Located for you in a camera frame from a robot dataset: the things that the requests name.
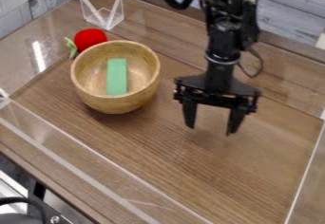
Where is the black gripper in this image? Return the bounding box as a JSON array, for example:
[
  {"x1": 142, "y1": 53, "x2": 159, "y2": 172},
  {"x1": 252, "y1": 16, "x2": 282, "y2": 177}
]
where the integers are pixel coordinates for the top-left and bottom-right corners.
[{"x1": 174, "y1": 60, "x2": 262, "y2": 135}]

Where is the green rectangular block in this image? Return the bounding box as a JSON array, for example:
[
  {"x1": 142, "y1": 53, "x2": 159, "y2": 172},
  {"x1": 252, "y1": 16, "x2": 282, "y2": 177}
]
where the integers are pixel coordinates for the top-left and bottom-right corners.
[{"x1": 107, "y1": 58, "x2": 129, "y2": 95}]

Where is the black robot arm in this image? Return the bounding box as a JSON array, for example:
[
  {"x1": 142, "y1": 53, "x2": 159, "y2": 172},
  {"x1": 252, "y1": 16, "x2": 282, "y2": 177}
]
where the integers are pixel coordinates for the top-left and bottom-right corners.
[{"x1": 163, "y1": 0, "x2": 262, "y2": 134}]

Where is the brown wooden bowl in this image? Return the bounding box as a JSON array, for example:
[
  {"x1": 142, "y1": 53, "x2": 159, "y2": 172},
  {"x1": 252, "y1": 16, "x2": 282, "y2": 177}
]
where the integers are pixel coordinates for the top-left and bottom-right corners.
[{"x1": 70, "y1": 40, "x2": 162, "y2": 114}]

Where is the red plush apple toy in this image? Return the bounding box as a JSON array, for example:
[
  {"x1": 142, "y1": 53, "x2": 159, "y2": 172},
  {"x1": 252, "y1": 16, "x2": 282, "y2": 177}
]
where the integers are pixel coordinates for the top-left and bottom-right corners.
[{"x1": 63, "y1": 28, "x2": 109, "y2": 59}]

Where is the clear acrylic table barrier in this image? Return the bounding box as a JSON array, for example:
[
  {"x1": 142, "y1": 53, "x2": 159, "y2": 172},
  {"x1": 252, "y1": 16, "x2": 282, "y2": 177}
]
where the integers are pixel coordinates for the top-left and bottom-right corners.
[{"x1": 0, "y1": 89, "x2": 213, "y2": 224}]

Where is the black metal table leg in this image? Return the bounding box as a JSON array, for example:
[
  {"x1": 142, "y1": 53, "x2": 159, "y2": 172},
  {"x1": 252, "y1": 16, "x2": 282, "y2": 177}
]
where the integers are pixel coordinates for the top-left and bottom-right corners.
[{"x1": 34, "y1": 182, "x2": 46, "y2": 200}]

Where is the clear acrylic corner bracket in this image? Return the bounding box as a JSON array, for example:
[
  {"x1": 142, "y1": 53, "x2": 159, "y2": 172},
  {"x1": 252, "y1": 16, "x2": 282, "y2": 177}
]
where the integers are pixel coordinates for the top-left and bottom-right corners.
[{"x1": 80, "y1": 0, "x2": 125, "y2": 30}]

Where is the black cable under table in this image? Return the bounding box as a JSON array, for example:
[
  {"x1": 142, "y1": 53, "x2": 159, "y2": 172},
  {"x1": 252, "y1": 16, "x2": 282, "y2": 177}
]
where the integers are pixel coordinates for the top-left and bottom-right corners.
[{"x1": 0, "y1": 196, "x2": 48, "y2": 224}]

